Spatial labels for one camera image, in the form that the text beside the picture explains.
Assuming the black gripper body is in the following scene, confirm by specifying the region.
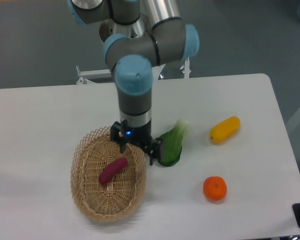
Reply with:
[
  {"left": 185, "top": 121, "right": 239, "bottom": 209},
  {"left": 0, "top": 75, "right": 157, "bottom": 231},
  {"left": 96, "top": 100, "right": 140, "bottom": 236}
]
[{"left": 120, "top": 120, "right": 152, "bottom": 150}]

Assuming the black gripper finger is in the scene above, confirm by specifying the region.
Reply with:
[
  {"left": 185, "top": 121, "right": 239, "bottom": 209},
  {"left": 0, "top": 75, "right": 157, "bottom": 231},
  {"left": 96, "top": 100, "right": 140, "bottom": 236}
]
[
  {"left": 143, "top": 137, "right": 163, "bottom": 166},
  {"left": 110, "top": 119, "right": 128, "bottom": 154}
]

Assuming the purple sweet potato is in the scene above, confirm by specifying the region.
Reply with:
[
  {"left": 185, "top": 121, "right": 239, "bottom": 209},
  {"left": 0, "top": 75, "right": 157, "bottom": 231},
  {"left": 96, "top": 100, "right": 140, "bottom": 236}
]
[{"left": 98, "top": 157, "right": 128, "bottom": 185}]

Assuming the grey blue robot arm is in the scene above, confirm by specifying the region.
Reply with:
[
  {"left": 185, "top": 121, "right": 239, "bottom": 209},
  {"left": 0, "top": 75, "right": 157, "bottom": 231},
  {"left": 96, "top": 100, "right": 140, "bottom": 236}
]
[{"left": 68, "top": 0, "right": 200, "bottom": 163}]

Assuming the oval wicker basket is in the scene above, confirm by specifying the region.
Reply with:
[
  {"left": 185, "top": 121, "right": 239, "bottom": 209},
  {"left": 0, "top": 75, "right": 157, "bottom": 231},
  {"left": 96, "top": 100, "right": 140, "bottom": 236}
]
[{"left": 70, "top": 126, "right": 146, "bottom": 222}]

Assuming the green bok choy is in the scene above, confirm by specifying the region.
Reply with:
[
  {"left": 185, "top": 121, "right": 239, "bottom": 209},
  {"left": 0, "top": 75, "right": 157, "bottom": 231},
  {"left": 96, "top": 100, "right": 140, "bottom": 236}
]
[{"left": 158, "top": 119, "right": 190, "bottom": 167}]

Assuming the yellow mango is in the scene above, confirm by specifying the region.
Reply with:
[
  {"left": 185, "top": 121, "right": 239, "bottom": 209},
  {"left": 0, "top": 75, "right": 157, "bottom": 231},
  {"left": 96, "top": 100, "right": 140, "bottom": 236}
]
[{"left": 209, "top": 116, "right": 241, "bottom": 144}]

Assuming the orange tangerine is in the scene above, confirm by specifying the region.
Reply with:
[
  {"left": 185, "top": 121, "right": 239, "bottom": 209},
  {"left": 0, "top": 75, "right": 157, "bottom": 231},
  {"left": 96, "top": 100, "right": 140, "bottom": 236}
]
[{"left": 202, "top": 176, "right": 227, "bottom": 201}]

